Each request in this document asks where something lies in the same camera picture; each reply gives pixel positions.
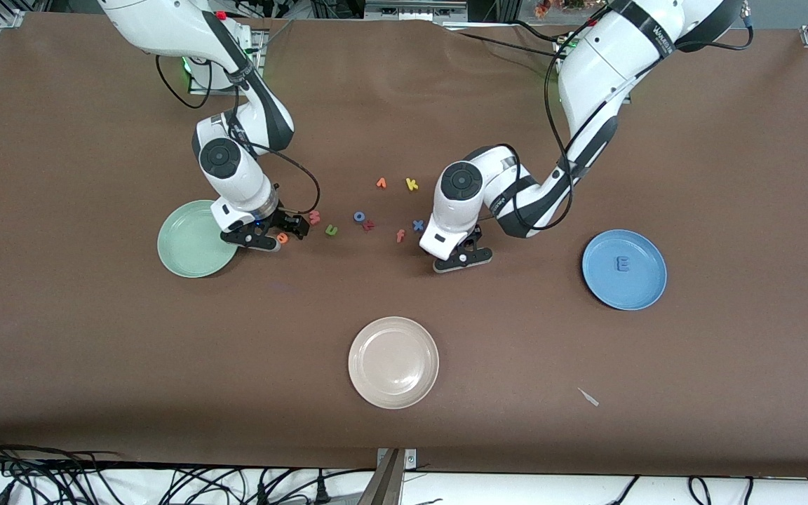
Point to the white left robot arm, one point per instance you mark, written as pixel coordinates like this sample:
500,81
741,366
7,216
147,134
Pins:
614,63

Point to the blue letter E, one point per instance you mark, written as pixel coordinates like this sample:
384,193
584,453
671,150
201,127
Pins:
623,264

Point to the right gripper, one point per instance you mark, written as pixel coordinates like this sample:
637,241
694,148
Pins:
283,221

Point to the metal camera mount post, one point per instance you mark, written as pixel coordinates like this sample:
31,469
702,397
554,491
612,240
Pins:
386,484

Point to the grey metal box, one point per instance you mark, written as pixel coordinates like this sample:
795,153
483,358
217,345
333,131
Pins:
414,10

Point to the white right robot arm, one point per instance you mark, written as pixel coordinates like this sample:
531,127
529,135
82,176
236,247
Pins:
165,28

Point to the light green plate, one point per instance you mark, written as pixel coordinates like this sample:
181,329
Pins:
190,242

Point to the beige plate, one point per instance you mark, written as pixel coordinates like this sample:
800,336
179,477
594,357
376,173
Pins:
393,362

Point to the brown table cover sheet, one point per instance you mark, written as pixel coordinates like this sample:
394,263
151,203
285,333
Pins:
95,351

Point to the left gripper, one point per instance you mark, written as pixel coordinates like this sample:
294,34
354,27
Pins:
475,235

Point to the orange dried plant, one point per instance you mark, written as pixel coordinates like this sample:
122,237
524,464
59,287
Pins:
544,8

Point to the blue plate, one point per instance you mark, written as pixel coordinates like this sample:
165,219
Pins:
639,280

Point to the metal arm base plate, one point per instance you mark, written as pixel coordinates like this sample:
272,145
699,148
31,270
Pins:
257,38

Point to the small grey tape scrap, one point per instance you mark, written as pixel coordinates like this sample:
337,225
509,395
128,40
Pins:
590,398

